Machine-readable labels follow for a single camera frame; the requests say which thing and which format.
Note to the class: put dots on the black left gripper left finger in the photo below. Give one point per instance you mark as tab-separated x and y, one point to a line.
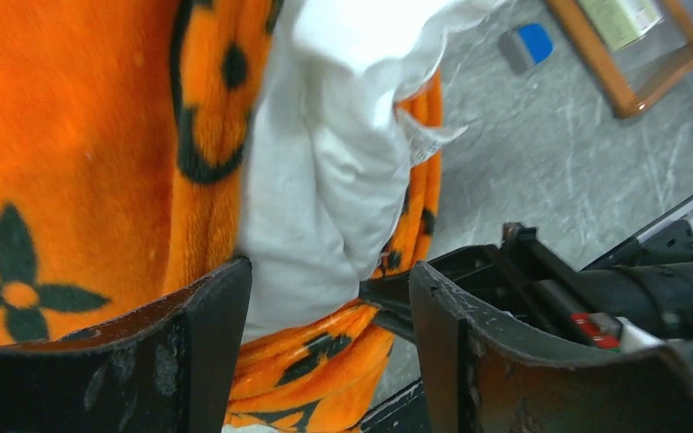
165	367

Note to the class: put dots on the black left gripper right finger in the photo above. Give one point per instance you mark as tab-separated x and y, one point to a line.
485	371

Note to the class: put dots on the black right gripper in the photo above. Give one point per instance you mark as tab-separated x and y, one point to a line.
648	282

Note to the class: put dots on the orange patterned pillowcase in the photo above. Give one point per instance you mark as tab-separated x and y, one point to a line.
124	127

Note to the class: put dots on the white pillow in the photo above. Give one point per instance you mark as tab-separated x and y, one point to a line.
331	150

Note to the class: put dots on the wooden tiered shelf rack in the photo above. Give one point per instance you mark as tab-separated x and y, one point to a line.
638	76

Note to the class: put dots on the small cardboard box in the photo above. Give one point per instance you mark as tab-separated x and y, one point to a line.
622	22

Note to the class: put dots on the blue grey eraser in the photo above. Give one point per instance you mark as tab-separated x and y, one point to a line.
525	46

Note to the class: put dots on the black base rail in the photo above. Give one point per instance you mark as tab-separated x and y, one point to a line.
405	411

